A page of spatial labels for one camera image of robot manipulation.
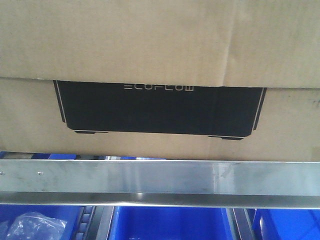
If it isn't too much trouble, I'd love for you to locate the brown Ecoflow cardboard box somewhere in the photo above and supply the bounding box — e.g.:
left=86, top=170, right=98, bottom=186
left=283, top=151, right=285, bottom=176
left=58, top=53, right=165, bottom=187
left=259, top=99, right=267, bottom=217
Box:
left=0, top=0, right=320, bottom=162

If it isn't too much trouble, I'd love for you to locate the left metal shelf divider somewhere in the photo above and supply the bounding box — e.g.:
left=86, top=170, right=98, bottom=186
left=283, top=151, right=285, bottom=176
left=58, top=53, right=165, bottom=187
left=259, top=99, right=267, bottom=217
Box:
left=73, top=205, right=116, bottom=240

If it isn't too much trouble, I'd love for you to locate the metal shelf divider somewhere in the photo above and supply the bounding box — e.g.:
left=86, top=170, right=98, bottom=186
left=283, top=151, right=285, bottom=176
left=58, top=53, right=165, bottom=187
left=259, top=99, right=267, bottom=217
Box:
left=229, top=208, right=257, bottom=240
left=73, top=205, right=116, bottom=240

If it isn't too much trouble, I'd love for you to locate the right metal shelf divider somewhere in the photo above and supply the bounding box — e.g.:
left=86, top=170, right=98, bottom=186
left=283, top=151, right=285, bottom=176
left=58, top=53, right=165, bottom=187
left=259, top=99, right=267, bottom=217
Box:
left=229, top=208, right=257, bottom=240

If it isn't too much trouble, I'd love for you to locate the middle blue plastic bin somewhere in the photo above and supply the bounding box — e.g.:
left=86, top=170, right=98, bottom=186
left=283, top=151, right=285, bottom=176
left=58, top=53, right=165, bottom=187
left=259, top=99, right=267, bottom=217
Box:
left=108, top=206, right=233, bottom=240

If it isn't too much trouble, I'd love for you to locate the blue plastic bin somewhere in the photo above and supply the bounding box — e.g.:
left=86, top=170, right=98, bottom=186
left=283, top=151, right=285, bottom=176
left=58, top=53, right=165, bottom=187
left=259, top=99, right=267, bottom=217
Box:
left=0, top=204, right=84, bottom=240
left=108, top=206, right=233, bottom=240
left=252, top=209, right=320, bottom=240

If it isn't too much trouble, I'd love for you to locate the left blue plastic bin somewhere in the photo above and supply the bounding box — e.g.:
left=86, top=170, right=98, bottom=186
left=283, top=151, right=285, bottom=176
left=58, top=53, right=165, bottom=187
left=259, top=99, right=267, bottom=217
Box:
left=0, top=204, right=84, bottom=240

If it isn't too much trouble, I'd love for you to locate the right blue plastic bin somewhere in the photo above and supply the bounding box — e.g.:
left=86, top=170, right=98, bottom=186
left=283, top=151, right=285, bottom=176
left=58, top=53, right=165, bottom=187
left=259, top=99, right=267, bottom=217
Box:
left=252, top=209, right=320, bottom=240

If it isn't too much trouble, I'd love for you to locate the clear plastic bag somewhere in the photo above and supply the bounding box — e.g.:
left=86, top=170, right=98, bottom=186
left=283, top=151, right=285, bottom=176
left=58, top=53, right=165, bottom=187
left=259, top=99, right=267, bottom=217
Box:
left=5, top=211, right=68, bottom=240

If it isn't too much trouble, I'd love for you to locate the metal shelf rail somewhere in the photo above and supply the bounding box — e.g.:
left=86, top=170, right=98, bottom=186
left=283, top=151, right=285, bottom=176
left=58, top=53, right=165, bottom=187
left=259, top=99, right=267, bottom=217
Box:
left=0, top=159, right=320, bottom=209

